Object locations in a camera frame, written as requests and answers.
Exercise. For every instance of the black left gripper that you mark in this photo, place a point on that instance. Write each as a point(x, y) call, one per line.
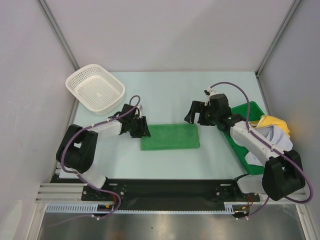
point(143, 131)

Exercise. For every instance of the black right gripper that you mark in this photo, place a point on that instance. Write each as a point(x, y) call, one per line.
point(200, 114)

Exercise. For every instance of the green microfiber towel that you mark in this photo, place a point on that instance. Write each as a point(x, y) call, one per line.
point(178, 136)

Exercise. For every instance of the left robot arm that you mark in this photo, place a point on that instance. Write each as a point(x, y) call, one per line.
point(76, 152)

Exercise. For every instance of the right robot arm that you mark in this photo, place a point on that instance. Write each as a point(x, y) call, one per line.
point(282, 173)

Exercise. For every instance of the green plastic tray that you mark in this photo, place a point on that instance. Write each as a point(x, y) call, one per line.
point(243, 140)

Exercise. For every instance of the white perforated plastic basket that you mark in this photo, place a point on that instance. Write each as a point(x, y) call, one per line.
point(96, 89)

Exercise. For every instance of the yellow cloth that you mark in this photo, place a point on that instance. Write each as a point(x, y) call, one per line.
point(267, 121)

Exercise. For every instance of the light blue cloth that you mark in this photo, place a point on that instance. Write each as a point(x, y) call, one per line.
point(276, 136)

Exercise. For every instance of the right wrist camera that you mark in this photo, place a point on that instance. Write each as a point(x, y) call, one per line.
point(209, 92)

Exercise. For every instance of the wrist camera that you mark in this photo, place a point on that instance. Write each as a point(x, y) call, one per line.
point(209, 92)
point(138, 112)

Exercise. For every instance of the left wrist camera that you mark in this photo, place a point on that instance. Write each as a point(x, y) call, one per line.
point(138, 112)

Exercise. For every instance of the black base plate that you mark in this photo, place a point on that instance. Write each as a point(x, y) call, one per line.
point(156, 192)

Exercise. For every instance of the grey slotted cable duct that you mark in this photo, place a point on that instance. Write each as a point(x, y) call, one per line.
point(103, 209)

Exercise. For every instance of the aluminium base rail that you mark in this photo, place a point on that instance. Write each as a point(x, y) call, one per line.
point(73, 192)

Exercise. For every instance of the right aluminium frame post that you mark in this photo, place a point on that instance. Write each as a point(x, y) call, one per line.
point(278, 36)

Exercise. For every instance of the aluminium frame post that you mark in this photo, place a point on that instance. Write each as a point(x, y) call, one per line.
point(278, 36)
point(44, 7)

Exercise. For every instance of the left aluminium frame post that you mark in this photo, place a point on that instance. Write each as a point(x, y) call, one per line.
point(44, 7)

